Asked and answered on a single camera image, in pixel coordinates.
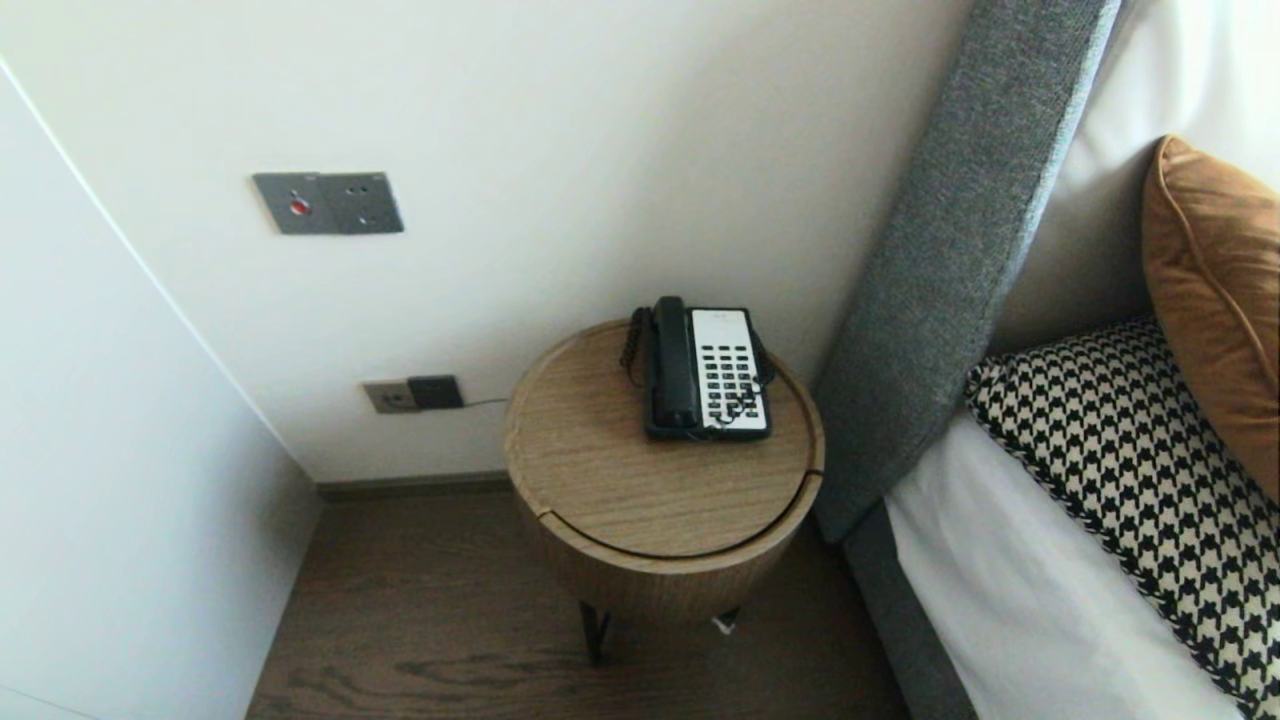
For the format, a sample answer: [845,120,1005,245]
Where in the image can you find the white bed pillow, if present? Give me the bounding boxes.
[990,0,1280,353]

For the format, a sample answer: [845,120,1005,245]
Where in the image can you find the black coiled telephone cord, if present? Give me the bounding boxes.
[620,306,778,442]

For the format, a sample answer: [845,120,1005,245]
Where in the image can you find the dark grey wall power socket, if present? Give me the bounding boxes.
[407,375,465,411]

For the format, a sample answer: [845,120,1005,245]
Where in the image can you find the round wooden bedside table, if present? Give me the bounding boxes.
[520,470,826,629]
[503,318,827,629]

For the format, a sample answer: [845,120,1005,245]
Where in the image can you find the black metal table legs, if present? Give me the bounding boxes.
[578,600,743,666]

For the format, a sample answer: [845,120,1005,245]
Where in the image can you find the grey wall switch panel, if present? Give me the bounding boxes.
[252,172,405,236]

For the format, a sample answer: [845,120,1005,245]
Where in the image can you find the beige wall socket plate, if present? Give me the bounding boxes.
[363,380,416,415]

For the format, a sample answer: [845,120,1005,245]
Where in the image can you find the brown wooden baseboard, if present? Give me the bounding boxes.
[315,470,513,503]

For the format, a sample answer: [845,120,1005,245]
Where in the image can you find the black and white desk telephone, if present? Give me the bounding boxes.
[640,296,777,443]

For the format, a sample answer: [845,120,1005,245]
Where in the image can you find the brown velvet pillow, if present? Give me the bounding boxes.
[1143,135,1280,501]

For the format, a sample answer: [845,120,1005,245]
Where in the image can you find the grey upholstered bed frame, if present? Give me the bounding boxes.
[840,500,981,720]

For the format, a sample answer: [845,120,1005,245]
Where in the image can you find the black telephone handset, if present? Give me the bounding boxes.
[651,296,704,432]

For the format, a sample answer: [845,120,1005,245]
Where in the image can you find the black white houndstooth pillow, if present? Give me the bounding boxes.
[965,315,1280,716]

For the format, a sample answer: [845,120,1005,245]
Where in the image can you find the grey fabric headboard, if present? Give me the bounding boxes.
[812,0,1126,541]

